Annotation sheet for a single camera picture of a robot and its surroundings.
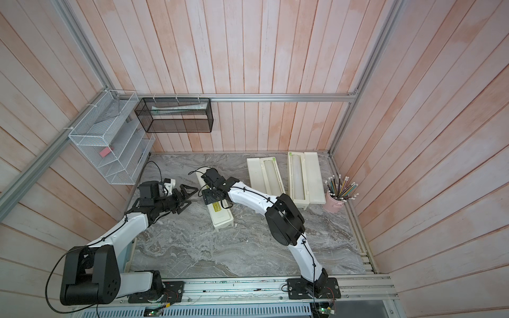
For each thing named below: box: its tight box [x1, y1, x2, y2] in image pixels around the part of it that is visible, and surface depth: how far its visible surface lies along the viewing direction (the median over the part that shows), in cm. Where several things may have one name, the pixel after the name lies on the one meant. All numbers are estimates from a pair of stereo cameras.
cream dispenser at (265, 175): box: [246, 156, 286, 197], surface depth 103 cm
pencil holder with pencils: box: [322, 174, 360, 213], surface depth 92 cm
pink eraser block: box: [99, 147, 111, 158], surface depth 84 cm
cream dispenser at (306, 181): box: [287, 151, 327, 211], surface depth 103 cm
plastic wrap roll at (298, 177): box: [291, 153, 306, 201], surface depth 104 cm
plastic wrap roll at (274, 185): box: [263, 157, 286, 197], surface depth 103 cm
